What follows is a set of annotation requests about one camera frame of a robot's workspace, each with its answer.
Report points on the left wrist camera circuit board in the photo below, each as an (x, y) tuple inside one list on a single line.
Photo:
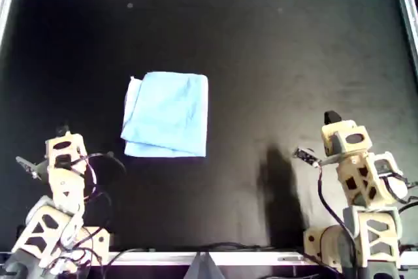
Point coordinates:
[(29, 166)]

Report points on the light blue microfibre cloth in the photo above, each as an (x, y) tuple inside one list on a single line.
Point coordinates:
[(170, 112)]

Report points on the aluminium table frame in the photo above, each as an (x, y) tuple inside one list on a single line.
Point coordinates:
[(156, 257)]

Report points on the tan lattice right robot arm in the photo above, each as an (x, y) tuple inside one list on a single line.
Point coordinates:
[(359, 181)]

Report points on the tan lattice left robot arm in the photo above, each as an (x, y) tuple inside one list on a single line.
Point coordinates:
[(65, 190)]

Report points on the right wrist camera circuit board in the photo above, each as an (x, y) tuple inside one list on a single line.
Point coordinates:
[(305, 155)]

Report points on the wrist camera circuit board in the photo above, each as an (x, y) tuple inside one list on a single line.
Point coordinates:
[(305, 155), (29, 166)]

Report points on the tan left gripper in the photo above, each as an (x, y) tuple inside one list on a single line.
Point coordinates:
[(65, 153)]

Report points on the grey camera stand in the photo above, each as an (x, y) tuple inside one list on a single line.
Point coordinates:
[(204, 269)]

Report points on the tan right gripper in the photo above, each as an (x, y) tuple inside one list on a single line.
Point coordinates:
[(352, 141)]

